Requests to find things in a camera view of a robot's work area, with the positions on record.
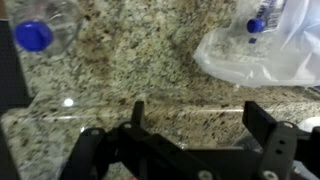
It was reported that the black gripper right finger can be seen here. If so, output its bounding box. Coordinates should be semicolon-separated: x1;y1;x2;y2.
242;101;277;146

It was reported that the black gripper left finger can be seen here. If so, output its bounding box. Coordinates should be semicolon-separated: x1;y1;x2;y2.
131;101;145;127

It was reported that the white plastic bag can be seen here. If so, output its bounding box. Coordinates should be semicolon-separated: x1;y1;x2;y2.
194;0;320;87

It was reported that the clear bottle blue cap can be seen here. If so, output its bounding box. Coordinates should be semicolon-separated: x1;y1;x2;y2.
247;0;287;33
11;0;83;56

